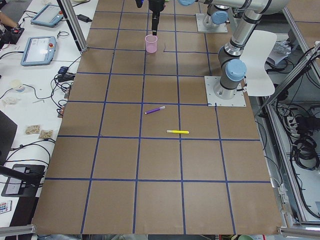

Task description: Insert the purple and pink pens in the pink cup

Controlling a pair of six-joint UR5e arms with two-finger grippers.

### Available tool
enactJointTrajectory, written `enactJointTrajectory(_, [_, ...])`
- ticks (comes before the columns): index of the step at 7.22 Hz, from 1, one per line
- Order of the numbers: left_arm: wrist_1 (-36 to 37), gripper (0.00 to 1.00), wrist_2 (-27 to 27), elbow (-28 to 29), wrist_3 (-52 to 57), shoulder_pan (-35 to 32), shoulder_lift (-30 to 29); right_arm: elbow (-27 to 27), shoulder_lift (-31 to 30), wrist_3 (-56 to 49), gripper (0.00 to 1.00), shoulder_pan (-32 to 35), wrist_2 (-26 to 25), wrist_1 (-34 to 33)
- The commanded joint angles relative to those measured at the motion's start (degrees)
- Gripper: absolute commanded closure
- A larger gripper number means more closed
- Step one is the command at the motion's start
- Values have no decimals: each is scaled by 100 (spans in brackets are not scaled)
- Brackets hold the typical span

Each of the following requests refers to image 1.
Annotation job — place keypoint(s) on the near blue teach pendant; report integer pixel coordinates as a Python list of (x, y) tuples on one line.
[(39, 51)]

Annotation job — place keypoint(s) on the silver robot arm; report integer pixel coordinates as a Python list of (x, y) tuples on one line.
[(233, 68), (215, 15)]

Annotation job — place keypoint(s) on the black camera stand base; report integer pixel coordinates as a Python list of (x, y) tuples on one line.
[(23, 180)]

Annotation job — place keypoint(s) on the aluminium frame post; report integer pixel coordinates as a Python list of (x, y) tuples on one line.
[(73, 24)]

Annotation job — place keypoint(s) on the yellow highlighter pen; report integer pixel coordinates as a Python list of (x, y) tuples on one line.
[(177, 131)]

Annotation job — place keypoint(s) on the white plastic chair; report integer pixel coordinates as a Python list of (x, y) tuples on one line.
[(255, 54)]

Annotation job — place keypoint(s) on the person's hand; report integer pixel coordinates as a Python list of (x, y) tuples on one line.
[(16, 28)]

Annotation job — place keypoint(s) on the purple marker pen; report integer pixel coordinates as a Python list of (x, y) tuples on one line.
[(154, 110)]

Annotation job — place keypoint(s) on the black power adapter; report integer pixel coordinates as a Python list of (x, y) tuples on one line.
[(84, 18)]

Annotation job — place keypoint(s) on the white remote control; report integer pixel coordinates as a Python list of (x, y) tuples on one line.
[(5, 206)]

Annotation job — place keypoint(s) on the far blue teach pendant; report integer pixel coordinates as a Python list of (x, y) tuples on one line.
[(49, 16)]

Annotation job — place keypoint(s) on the bag of small parts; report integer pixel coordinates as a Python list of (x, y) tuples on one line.
[(32, 129)]

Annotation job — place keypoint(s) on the blue teach pendant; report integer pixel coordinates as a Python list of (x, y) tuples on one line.
[(39, 51), (49, 16)]

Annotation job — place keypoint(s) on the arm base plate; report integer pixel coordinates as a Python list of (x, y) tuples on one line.
[(217, 96), (205, 25)]

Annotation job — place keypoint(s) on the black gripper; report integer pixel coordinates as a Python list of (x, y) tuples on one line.
[(156, 5)]

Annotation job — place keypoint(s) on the pink plastic cup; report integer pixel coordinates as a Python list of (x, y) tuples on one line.
[(151, 43)]

